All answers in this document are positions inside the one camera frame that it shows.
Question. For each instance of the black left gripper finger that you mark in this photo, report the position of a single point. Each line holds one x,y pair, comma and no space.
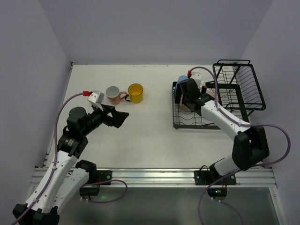
118,118
109,109

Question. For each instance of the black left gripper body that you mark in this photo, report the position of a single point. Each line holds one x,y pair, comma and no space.
108,116

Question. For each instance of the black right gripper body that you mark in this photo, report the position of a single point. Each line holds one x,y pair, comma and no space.
177,95

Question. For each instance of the salmon polka dot mug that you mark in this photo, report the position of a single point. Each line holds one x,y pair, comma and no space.
114,95

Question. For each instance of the yellow ceramic mug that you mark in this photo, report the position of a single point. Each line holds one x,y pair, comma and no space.
135,93

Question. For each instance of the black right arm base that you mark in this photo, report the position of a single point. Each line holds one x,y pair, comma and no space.
204,176

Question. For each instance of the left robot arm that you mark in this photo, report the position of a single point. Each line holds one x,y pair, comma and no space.
67,173

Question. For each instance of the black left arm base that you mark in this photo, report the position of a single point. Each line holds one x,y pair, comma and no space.
95,176

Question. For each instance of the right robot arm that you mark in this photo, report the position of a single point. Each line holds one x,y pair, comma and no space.
250,144

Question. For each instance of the black two-tier dish rack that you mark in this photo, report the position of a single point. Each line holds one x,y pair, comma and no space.
238,92

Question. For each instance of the light blue plastic cup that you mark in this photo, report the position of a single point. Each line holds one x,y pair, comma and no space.
181,78

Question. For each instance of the pink smiley face mug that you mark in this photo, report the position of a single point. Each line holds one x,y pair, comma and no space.
184,107

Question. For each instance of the white ceramic cup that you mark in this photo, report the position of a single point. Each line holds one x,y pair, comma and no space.
200,83

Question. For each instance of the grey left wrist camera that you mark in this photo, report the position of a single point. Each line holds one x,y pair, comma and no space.
95,98

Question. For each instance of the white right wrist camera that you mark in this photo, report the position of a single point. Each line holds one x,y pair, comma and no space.
194,75

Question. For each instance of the aluminium mounting rail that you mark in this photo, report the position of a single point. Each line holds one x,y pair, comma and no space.
186,178

